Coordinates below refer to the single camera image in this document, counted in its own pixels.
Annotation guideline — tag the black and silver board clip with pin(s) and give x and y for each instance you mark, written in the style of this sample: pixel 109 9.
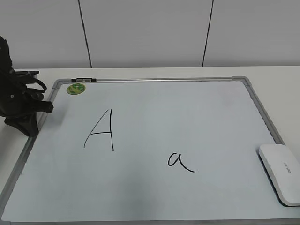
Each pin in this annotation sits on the black and silver board clip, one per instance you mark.
pixel 84 80

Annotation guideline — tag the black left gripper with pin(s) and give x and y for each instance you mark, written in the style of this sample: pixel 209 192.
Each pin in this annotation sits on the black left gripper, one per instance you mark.
pixel 21 97

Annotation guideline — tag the white board eraser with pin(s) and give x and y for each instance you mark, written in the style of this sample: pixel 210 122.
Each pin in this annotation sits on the white board eraser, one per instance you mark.
pixel 284 172

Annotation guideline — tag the green round magnet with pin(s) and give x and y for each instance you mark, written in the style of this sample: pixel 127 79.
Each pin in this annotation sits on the green round magnet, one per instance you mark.
pixel 76 89

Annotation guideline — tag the white board with aluminium frame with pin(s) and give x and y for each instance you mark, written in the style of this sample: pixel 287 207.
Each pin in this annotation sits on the white board with aluminium frame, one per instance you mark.
pixel 150 150

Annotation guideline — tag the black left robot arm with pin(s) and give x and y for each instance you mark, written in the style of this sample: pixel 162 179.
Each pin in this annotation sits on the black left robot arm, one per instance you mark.
pixel 5 60

